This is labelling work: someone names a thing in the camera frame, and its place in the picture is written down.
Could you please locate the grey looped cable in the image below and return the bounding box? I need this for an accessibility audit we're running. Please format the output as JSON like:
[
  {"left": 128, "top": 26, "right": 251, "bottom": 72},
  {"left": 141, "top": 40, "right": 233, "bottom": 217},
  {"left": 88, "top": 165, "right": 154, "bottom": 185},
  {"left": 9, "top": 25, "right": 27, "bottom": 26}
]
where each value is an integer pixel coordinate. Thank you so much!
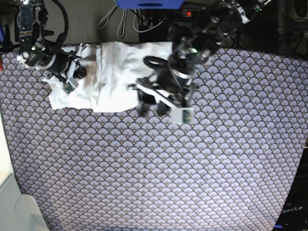
[{"left": 97, "top": 4, "right": 128, "bottom": 38}]

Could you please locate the right gripper grey bracket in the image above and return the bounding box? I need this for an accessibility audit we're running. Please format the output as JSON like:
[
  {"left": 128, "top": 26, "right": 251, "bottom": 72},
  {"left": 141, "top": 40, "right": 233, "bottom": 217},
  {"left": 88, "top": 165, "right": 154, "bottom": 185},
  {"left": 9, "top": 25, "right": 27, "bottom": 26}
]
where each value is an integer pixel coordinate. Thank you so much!
[{"left": 41, "top": 43, "right": 90, "bottom": 95}]

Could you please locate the white power strip red switch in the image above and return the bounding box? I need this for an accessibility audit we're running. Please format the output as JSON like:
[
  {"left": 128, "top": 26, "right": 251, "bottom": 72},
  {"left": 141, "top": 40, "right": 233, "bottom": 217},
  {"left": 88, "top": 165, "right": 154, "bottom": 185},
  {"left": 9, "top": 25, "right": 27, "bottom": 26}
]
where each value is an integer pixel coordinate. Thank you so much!
[{"left": 181, "top": 8, "right": 206, "bottom": 18}]

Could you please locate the black cable bundle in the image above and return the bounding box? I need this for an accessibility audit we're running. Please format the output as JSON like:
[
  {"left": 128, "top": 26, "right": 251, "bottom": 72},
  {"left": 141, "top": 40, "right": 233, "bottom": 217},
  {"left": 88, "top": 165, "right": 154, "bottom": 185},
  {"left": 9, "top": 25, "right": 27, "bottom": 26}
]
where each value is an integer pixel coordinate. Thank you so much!
[{"left": 132, "top": 8, "right": 183, "bottom": 45}]

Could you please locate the blue box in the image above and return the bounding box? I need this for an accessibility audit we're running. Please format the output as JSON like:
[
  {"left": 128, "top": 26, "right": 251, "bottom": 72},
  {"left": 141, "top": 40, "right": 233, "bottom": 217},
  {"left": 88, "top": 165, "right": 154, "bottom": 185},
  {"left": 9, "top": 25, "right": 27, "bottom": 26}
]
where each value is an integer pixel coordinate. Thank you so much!
[{"left": 116, "top": 0, "right": 184, "bottom": 10}]

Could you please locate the fan patterned grey tablecloth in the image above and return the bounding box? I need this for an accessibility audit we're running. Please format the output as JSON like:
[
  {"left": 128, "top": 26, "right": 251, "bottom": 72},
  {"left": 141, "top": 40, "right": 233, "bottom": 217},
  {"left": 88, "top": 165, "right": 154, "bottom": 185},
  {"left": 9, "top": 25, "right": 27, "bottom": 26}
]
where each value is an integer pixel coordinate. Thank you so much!
[{"left": 0, "top": 49, "right": 308, "bottom": 231}]

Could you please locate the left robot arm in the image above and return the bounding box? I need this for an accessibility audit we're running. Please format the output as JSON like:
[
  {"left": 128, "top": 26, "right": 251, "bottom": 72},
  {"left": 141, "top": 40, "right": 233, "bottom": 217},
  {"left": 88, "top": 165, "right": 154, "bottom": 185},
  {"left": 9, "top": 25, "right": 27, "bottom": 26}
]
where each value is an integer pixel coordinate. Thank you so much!
[{"left": 130, "top": 0, "right": 269, "bottom": 125}]

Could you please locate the left gripper grey bracket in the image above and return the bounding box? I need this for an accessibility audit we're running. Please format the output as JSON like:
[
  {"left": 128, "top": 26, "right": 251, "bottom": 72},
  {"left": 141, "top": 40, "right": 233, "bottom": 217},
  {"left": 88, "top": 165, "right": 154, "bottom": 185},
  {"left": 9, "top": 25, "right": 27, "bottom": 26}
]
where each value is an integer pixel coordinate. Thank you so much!
[{"left": 128, "top": 77, "right": 198, "bottom": 125}]

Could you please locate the grey plastic bin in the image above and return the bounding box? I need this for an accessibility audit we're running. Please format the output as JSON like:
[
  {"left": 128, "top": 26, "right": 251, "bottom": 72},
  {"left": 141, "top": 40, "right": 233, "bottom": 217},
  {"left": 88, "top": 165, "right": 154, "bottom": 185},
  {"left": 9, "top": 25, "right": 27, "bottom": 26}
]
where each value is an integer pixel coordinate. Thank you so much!
[{"left": 0, "top": 174, "right": 49, "bottom": 231}]

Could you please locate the black stand with OpenArm label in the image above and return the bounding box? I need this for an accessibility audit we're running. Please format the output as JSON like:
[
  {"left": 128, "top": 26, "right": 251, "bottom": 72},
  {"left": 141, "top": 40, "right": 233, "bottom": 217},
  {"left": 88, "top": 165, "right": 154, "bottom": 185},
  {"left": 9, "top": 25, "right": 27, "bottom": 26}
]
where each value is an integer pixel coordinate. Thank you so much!
[{"left": 273, "top": 148, "right": 308, "bottom": 231}]

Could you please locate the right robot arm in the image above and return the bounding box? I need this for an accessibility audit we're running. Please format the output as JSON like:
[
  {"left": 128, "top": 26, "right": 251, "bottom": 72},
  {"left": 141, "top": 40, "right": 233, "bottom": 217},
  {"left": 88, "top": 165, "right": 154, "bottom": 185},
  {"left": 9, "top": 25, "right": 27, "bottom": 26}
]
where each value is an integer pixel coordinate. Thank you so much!
[{"left": 17, "top": 0, "right": 88, "bottom": 95}]

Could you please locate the white T-shirt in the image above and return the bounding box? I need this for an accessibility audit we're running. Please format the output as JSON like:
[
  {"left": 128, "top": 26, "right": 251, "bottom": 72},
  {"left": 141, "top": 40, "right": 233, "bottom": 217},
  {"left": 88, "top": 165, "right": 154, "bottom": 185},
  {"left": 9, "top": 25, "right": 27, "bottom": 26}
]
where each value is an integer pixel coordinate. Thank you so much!
[{"left": 49, "top": 41, "right": 172, "bottom": 113}]

